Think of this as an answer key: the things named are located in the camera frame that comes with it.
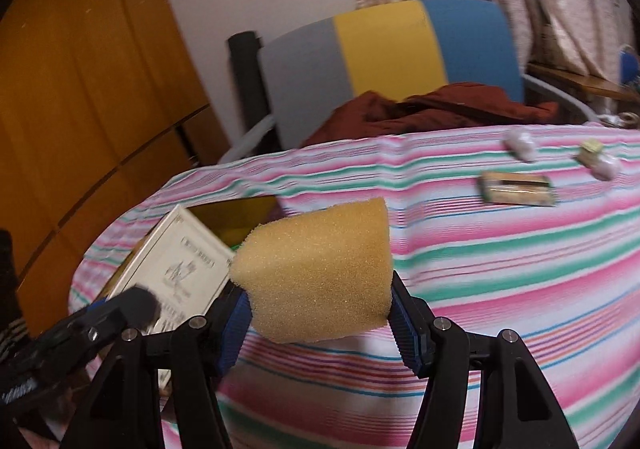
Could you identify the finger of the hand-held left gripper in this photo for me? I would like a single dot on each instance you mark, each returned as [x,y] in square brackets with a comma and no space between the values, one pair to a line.
[135,309]

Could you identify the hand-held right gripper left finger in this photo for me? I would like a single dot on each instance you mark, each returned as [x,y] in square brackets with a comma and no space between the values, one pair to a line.
[234,329]

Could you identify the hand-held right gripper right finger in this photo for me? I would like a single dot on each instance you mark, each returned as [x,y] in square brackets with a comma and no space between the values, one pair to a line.
[405,329]

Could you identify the cream printed box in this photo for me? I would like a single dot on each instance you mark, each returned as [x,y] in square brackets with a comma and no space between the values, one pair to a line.
[185,264]

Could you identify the yellow sponge block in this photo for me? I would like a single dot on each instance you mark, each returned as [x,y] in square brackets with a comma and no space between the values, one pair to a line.
[315,274]

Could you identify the yellow cardboard box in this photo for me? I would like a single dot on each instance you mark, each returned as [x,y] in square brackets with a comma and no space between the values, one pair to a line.
[235,219]

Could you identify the pink green striped tablecloth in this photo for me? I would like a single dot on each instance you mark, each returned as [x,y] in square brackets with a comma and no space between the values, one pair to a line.
[500,269]

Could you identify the wrapped snack bar packet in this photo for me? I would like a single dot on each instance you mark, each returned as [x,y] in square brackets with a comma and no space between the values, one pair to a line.
[517,188]

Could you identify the wooden wardrobe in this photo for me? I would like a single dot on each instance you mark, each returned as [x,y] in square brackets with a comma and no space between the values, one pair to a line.
[75,104]

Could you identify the red-brown jacket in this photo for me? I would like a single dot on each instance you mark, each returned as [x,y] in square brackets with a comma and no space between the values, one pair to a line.
[425,114]

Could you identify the grey yellow blue chair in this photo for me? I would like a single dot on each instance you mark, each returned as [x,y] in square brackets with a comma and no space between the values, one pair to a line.
[380,49]

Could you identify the small white metal item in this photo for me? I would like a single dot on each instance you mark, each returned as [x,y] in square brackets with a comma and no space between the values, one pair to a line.
[622,120]

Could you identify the wooden side desk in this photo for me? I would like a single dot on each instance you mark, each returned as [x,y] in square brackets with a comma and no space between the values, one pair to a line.
[585,81]

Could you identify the blue object on desk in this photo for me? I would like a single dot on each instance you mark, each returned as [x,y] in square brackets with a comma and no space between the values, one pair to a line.
[631,69]

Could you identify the black cylindrical post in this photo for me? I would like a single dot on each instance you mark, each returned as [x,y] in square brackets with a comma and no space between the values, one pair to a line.
[246,79]

